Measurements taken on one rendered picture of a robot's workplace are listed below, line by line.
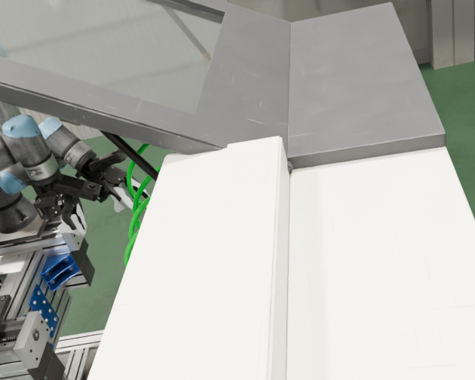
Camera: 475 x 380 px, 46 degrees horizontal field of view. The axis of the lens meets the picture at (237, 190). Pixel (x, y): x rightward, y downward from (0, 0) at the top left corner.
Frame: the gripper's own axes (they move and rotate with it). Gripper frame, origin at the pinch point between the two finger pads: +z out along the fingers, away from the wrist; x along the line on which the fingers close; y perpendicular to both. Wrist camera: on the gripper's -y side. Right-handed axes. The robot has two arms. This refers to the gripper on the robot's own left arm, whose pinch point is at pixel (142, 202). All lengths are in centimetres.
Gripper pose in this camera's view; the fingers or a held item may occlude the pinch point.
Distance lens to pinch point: 158.0
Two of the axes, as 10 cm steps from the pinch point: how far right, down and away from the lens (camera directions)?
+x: -3.4, 4.2, -8.4
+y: -5.6, 6.3, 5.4
